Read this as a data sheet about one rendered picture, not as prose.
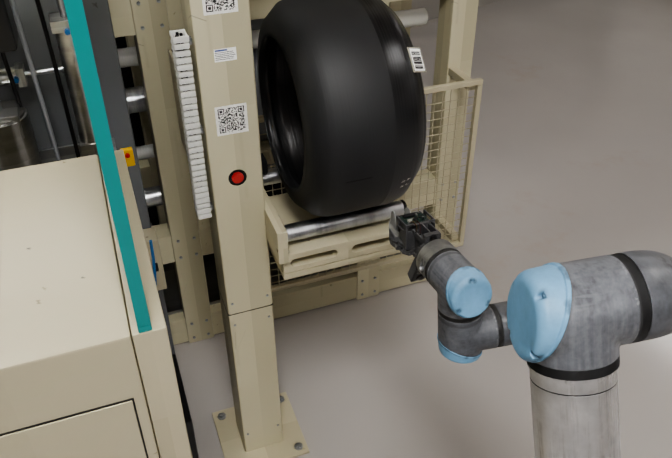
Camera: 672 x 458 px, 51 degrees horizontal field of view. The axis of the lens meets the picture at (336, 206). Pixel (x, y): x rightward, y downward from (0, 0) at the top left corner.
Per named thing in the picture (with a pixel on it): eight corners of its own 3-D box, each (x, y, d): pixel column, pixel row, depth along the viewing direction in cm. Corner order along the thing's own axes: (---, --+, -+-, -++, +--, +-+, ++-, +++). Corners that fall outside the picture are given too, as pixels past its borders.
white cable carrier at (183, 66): (198, 220, 177) (172, 38, 150) (194, 209, 181) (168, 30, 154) (216, 216, 178) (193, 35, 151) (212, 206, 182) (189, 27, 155)
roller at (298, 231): (278, 223, 179) (277, 231, 183) (283, 238, 177) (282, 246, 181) (403, 196, 189) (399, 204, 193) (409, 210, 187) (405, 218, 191)
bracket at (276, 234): (279, 265, 178) (276, 234, 172) (240, 185, 209) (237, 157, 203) (291, 262, 179) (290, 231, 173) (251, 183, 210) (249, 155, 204)
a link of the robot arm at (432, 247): (462, 279, 149) (421, 290, 146) (451, 268, 153) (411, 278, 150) (464, 243, 145) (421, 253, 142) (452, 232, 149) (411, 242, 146)
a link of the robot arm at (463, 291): (452, 327, 136) (453, 285, 132) (423, 293, 147) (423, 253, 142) (495, 314, 139) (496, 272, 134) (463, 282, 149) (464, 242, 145)
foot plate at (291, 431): (230, 478, 224) (229, 474, 223) (212, 414, 245) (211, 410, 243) (309, 453, 231) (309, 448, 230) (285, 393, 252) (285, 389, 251)
